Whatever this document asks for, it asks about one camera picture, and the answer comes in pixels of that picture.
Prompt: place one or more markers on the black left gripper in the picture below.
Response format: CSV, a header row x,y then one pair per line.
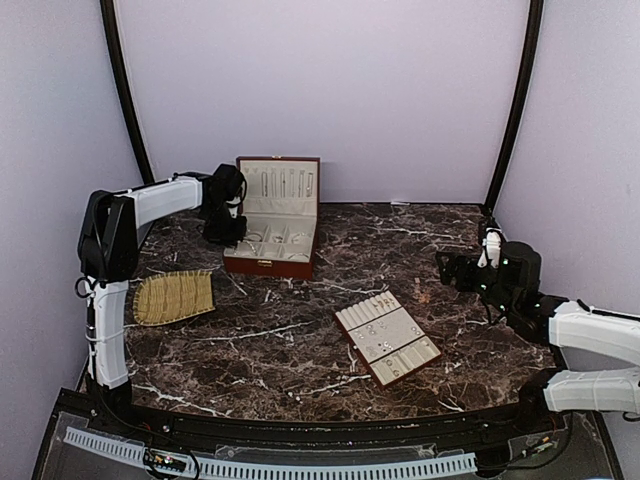
x,y
230,240

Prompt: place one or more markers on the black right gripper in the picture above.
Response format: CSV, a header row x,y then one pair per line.
x,y
457,259

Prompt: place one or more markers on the red wooden jewelry box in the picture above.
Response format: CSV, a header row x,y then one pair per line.
x,y
281,208

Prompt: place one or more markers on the brown jewelry display tray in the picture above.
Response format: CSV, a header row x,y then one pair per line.
x,y
387,339

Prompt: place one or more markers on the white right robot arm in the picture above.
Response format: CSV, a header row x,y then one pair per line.
x,y
559,322

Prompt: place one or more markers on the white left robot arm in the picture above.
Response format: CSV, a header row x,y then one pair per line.
x,y
110,242

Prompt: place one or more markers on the woven bamboo tray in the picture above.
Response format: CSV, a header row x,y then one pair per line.
x,y
167,298

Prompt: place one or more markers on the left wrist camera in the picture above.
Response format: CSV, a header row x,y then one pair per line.
x,y
224,190

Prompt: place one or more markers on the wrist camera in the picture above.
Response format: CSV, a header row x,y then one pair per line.
x,y
224,190
509,271

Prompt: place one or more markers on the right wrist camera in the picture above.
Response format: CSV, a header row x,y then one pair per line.
x,y
509,271

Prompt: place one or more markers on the black left frame post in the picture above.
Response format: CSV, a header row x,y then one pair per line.
x,y
123,89

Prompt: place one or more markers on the black frame post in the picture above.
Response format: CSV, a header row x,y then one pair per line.
x,y
123,89
526,66

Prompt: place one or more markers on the white slotted cable duct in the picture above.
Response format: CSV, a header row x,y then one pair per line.
x,y
243,463

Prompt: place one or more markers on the black right frame post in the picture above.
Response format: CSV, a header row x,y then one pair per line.
x,y
526,66

